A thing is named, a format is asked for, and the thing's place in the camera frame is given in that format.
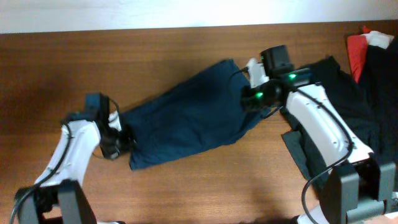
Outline navy blue shorts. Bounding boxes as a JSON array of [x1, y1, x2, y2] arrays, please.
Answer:
[[122, 59, 270, 170]]

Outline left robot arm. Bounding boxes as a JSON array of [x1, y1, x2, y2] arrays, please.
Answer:
[[9, 93, 136, 224]]

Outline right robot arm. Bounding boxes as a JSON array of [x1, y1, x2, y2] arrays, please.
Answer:
[[240, 45, 397, 223]]

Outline black garment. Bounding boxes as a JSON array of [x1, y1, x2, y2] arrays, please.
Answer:
[[280, 56, 382, 180]]

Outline red cloth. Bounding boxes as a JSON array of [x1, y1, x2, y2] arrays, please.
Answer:
[[346, 26, 371, 83]]

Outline dark navy garment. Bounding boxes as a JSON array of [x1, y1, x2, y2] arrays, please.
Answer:
[[359, 38, 397, 162]]

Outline white cloth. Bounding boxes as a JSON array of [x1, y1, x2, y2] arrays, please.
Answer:
[[364, 31, 394, 49]]

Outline right black cable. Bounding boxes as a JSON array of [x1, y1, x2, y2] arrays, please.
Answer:
[[228, 67, 355, 224]]

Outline black cable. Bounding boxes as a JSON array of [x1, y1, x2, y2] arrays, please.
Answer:
[[228, 67, 355, 224], [9, 96, 121, 224]]

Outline left black cable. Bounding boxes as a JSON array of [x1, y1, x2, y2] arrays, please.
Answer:
[[9, 96, 121, 224]]

